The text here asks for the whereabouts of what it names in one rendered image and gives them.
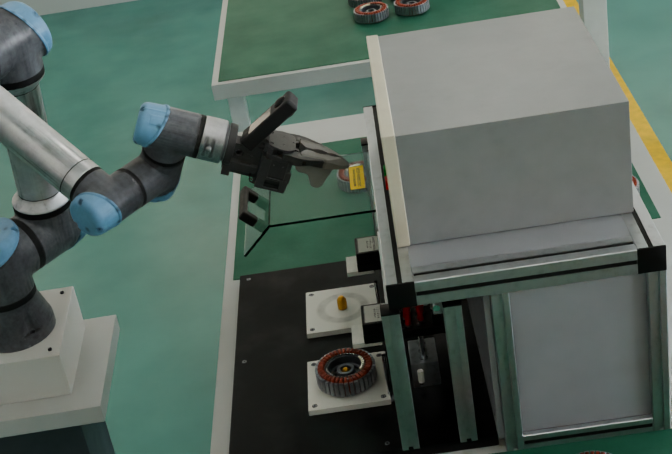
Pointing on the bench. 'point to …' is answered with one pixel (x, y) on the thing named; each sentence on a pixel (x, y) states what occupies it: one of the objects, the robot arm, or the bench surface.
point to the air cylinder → (424, 362)
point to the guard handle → (247, 206)
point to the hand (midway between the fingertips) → (343, 160)
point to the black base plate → (291, 436)
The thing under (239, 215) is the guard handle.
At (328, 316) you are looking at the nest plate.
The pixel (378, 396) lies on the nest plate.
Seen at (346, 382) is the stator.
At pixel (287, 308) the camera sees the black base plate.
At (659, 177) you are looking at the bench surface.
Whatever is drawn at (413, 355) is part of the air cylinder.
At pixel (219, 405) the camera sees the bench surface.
